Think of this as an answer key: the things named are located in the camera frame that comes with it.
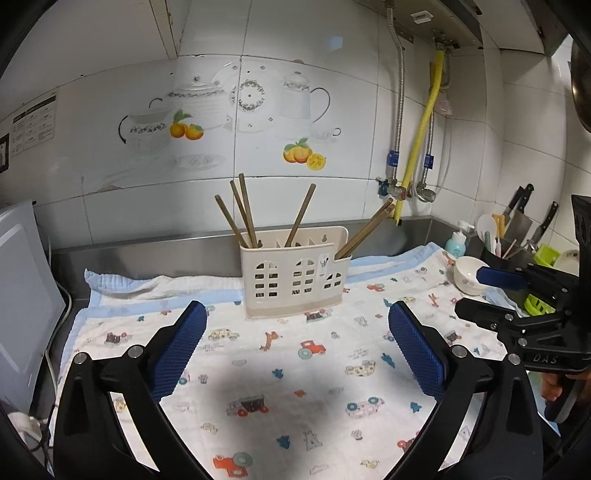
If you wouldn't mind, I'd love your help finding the wall power outlet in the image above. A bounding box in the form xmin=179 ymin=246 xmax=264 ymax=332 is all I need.
xmin=0 ymin=133 xmax=10 ymax=173

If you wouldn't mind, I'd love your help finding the white ceramic bowl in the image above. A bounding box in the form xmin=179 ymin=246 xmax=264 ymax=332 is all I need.
xmin=453 ymin=256 xmax=488 ymax=296

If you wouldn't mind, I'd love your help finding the black utensil caddy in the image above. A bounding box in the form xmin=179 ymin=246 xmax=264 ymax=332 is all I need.
xmin=476 ymin=232 xmax=534 ymax=272

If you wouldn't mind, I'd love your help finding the white plate in rack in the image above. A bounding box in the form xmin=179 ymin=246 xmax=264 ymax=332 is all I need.
xmin=553 ymin=249 xmax=580 ymax=277

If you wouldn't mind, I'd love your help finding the cream plastic utensil holder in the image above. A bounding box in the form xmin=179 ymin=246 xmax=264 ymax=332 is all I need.
xmin=240 ymin=226 xmax=351 ymax=319

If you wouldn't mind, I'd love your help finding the black handled knife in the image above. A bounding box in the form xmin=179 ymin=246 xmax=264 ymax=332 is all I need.
xmin=526 ymin=201 xmax=559 ymax=253

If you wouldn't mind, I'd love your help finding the teal soap bottle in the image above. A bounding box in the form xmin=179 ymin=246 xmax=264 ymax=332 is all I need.
xmin=444 ymin=220 xmax=475 ymax=258

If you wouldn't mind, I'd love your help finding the braided steel hose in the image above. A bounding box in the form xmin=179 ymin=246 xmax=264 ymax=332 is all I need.
xmin=414 ymin=119 xmax=438 ymax=204
xmin=375 ymin=0 xmax=410 ymax=199

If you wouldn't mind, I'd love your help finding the black handled cleaver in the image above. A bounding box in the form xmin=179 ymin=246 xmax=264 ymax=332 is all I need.
xmin=504 ymin=183 xmax=535 ymax=246

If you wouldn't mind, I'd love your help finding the white microwave oven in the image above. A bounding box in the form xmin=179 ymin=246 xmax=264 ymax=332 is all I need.
xmin=0 ymin=201 xmax=65 ymax=412

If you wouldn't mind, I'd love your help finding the white power strip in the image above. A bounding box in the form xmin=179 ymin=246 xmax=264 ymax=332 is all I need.
xmin=8 ymin=411 xmax=47 ymax=450

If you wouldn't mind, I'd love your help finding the printed white cloth mat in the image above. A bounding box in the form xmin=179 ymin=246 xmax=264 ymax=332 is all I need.
xmin=48 ymin=241 xmax=532 ymax=480

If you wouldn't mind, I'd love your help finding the yellow gas hose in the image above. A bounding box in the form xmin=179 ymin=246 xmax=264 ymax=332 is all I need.
xmin=393 ymin=48 xmax=447 ymax=226

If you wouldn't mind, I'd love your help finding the green dish rack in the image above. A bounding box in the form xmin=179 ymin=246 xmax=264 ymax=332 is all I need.
xmin=524 ymin=244 xmax=579 ymax=316

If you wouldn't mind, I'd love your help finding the person right hand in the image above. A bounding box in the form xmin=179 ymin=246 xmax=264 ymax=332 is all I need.
xmin=541 ymin=369 xmax=591 ymax=402

